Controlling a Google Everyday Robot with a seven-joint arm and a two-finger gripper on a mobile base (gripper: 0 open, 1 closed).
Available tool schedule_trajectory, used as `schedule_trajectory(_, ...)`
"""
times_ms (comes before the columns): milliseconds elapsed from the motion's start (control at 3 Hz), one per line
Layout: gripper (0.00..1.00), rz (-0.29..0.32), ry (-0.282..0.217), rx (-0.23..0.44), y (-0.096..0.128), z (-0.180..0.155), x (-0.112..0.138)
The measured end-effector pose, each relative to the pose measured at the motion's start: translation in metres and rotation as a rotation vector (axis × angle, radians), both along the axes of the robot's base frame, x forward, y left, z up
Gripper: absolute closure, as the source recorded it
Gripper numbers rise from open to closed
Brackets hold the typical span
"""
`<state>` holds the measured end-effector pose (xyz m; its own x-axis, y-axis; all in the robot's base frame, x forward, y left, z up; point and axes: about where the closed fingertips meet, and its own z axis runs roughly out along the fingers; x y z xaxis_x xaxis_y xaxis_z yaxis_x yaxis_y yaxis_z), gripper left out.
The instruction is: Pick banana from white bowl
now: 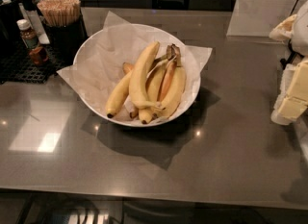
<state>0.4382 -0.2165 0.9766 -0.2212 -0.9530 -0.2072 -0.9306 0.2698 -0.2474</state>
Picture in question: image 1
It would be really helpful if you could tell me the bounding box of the black cup of wooden sticks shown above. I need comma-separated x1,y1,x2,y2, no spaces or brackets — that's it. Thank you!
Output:
38,0,88,64

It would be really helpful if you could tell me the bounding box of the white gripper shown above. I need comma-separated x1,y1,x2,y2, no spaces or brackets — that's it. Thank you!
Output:
269,1,308,125

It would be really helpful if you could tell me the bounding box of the left yellow banana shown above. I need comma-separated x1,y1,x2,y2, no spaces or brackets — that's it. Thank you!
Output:
105,72,132,118

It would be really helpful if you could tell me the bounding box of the small red-brown bottle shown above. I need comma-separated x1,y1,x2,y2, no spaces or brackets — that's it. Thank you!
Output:
29,46,49,65

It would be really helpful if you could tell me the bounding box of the small sauce bottle white cap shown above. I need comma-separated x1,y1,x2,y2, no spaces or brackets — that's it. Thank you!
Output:
16,19,39,49

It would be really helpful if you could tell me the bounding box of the white packet strip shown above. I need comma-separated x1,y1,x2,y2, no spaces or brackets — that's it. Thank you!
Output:
19,3,50,45

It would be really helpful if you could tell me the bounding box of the black container far left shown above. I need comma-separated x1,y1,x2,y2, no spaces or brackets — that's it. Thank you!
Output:
0,0,23,57

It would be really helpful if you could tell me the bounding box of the middle yellow banana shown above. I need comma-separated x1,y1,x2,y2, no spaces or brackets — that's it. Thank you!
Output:
139,60,168,124

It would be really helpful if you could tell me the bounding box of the large yellow banana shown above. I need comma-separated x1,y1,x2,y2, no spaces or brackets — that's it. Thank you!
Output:
129,41,160,109

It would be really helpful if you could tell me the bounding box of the white paper liner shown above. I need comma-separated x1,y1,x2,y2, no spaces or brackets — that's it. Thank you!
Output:
56,11,213,126

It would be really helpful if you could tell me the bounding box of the black grid mat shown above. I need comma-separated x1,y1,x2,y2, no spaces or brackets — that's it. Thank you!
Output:
0,39,66,84

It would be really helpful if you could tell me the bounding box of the white bowl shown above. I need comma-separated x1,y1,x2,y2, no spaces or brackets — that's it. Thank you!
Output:
72,23,202,128

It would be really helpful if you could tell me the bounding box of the right yellow banana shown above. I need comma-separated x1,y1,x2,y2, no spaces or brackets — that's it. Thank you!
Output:
153,44,186,118

